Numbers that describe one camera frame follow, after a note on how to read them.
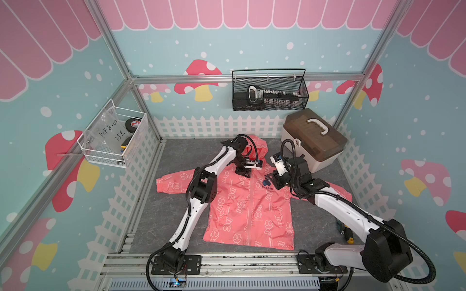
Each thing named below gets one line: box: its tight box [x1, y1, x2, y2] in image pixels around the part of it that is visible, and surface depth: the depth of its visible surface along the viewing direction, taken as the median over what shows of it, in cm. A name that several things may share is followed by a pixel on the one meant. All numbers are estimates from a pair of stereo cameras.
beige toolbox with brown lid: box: [280, 107, 348, 173], surface depth 100 cm
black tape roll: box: [124, 117, 142, 133], surface depth 82 cm
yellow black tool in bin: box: [120, 135, 133, 153], surface depth 66 cm
